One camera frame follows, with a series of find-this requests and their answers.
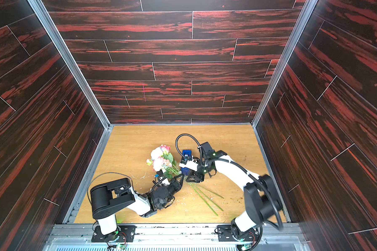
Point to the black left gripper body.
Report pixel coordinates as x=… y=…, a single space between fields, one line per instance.
x=169 y=193

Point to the pink artificial flower bouquet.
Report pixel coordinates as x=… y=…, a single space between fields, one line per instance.
x=163 y=161

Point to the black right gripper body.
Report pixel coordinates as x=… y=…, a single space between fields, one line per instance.
x=196 y=175

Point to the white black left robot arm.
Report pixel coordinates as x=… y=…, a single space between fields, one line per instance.
x=109 y=198

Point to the aluminium right corner post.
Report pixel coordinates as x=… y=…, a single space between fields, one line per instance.
x=298 y=29

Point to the aluminium corner post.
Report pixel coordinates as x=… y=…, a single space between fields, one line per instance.
x=59 y=43
x=298 y=29

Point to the aluminium left corner post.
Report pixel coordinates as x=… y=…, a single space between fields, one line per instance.
x=59 y=43

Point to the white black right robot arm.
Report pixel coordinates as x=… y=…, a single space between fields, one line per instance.
x=261 y=197

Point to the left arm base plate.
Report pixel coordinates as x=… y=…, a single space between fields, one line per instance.
x=123 y=234

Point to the aluminium front rail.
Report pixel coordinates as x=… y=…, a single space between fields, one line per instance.
x=175 y=237

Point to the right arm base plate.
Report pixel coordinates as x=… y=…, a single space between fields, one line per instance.
x=229 y=233

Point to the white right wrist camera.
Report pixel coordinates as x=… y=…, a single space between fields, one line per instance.
x=189 y=164

